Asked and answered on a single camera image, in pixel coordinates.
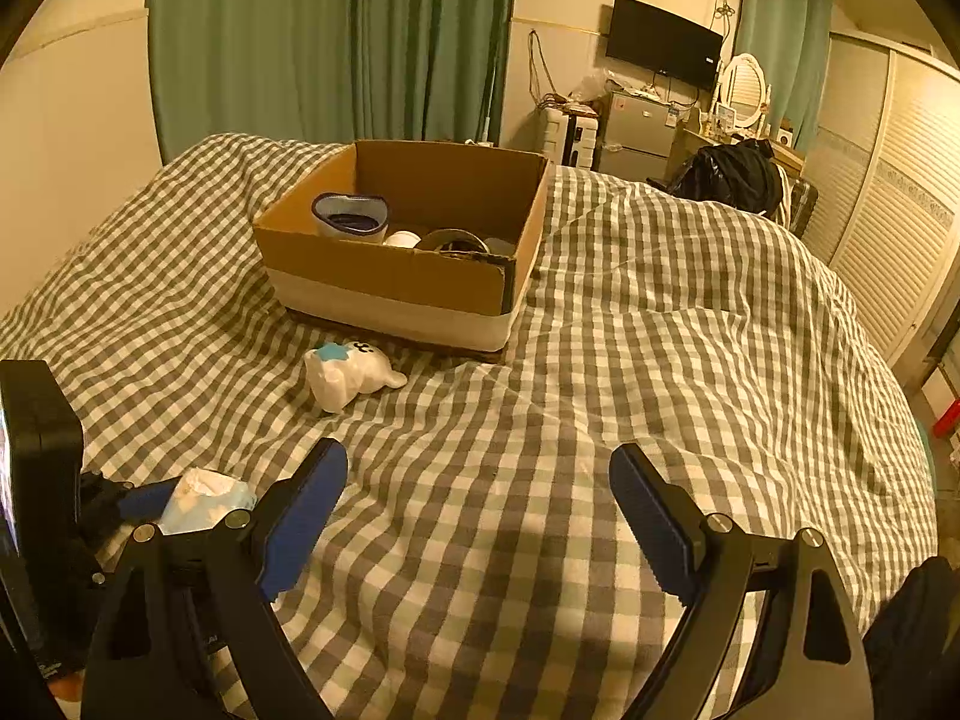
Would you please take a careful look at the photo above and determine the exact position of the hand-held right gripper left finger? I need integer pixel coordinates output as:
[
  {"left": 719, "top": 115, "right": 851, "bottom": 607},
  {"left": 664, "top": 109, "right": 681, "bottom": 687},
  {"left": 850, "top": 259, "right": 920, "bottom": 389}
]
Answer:
[{"left": 81, "top": 437, "right": 350, "bottom": 720}]

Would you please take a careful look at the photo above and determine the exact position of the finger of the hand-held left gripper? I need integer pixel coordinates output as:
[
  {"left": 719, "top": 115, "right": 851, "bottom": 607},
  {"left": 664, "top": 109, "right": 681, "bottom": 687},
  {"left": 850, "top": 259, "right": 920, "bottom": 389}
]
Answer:
[{"left": 79, "top": 469, "right": 185, "bottom": 545}]

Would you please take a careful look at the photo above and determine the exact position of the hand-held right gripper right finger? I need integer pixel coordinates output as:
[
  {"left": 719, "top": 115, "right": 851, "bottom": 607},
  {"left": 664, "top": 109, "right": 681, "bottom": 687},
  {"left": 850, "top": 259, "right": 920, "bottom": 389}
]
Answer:
[{"left": 609, "top": 442, "right": 875, "bottom": 720}]

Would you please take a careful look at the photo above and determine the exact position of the white star toy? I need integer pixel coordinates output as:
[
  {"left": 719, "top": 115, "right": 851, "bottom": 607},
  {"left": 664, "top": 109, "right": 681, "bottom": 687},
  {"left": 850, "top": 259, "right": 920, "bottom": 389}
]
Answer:
[{"left": 304, "top": 341, "right": 409, "bottom": 416}]

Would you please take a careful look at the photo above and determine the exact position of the cardboard box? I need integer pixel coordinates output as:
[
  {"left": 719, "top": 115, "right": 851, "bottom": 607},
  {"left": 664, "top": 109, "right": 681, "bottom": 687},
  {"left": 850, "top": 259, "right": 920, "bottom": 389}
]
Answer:
[{"left": 252, "top": 139, "right": 554, "bottom": 353}]

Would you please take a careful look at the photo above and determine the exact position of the blue and white cup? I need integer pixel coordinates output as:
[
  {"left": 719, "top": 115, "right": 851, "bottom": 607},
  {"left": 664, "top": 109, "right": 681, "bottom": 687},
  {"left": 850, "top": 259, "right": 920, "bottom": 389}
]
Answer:
[{"left": 313, "top": 193, "right": 392, "bottom": 242}]

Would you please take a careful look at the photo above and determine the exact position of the black tape roll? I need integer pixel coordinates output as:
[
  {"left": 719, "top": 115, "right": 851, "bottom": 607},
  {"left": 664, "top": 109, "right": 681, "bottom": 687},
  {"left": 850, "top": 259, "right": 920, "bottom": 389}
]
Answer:
[{"left": 414, "top": 228, "right": 488, "bottom": 260}]

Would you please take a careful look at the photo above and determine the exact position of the grey checkered blanket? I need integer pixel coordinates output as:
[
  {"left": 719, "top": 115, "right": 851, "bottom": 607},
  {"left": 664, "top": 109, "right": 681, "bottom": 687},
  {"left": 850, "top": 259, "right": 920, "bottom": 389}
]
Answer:
[{"left": 0, "top": 131, "right": 942, "bottom": 720}]

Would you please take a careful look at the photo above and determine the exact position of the dark cloth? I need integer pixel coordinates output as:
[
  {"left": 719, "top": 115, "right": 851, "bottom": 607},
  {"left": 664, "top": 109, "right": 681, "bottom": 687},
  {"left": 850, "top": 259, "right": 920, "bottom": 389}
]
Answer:
[{"left": 861, "top": 555, "right": 955, "bottom": 720}]

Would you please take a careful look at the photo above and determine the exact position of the white storage box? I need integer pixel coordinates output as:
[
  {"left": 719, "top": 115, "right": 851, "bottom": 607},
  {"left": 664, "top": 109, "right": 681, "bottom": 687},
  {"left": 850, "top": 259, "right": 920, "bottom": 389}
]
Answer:
[{"left": 919, "top": 358, "right": 960, "bottom": 412}]

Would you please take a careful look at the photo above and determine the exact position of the brown ribbed suitcase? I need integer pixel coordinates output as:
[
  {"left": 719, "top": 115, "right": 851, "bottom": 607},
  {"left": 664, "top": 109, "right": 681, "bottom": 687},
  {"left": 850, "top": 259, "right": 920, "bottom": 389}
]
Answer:
[{"left": 780, "top": 178, "right": 820, "bottom": 235}]

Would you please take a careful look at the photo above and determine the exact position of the black bag on chair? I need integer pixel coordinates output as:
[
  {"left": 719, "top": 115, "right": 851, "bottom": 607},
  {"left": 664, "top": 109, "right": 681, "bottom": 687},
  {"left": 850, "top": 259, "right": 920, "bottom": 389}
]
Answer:
[{"left": 666, "top": 139, "right": 786, "bottom": 222}]

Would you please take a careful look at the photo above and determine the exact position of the silver refrigerator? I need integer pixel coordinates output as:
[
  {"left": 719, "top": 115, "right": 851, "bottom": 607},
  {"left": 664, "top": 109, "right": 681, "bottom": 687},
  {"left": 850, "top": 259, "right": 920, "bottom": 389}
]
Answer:
[{"left": 595, "top": 90, "right": 692, "bottom": 182}]

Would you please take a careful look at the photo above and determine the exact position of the wooden vanity desk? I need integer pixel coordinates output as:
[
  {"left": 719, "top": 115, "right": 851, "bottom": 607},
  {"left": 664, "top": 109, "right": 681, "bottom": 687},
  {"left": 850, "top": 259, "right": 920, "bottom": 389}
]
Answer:
[{"left": 677, "top": 124, "right": 809, "bottom": 182}]

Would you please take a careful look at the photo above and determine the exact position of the white ribbed suitcase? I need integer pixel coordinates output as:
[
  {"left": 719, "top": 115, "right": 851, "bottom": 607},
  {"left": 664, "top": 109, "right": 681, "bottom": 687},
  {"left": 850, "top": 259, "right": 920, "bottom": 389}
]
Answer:
[{"left": 537, "top": 106, "right": 602, "bottom": 167}]

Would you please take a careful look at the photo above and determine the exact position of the white louvered wardrobe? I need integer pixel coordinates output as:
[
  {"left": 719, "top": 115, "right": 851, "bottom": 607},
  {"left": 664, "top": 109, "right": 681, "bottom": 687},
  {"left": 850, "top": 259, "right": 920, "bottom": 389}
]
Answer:
[{"left": 796, "top": 30, "right": 960, "bottom": 385}]

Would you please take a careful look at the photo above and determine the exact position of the white oval mirror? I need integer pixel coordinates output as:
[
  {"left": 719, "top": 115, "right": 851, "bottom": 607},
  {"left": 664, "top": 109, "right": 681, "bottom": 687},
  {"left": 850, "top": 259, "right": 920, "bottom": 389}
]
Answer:
[{"left": 717, "top": 52, "right": 773, "bottom": 139}]

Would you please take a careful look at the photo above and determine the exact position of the clear plastic bag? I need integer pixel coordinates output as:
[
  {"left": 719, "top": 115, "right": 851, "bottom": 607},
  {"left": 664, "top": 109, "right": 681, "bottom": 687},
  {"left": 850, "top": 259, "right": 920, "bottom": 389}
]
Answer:
[{"left": 571, "top": 69, "right": 614, "bottom": 104}]

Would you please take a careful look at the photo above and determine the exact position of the wide green curtain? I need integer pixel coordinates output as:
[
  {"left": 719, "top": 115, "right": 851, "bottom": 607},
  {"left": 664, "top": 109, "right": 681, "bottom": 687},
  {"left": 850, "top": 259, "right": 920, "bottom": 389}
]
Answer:
[{"left": 145, "top": 0, "right": 520, "bottom": 166}]

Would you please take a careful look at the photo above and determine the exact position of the narrow green curtain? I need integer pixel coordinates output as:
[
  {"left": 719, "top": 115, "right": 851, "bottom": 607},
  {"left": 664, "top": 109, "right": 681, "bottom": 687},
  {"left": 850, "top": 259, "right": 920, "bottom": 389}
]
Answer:
[{"left": 731, "top": 0, "right": 835, "bottom": 142}]

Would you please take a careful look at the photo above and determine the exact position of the dangling wall cable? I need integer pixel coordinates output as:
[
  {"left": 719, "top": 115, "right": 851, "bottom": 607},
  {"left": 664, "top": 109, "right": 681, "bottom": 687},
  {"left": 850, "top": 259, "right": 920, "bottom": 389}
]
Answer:
[{"left": 526, "top": 28, "right": 563, "bottom": 107}]

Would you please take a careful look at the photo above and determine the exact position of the black wall television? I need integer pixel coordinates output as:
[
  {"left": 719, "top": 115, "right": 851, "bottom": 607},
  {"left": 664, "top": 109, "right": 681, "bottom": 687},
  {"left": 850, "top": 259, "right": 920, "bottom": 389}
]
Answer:
[{"left": 604, "top": 0, "right": 725, "bottom": 85}]

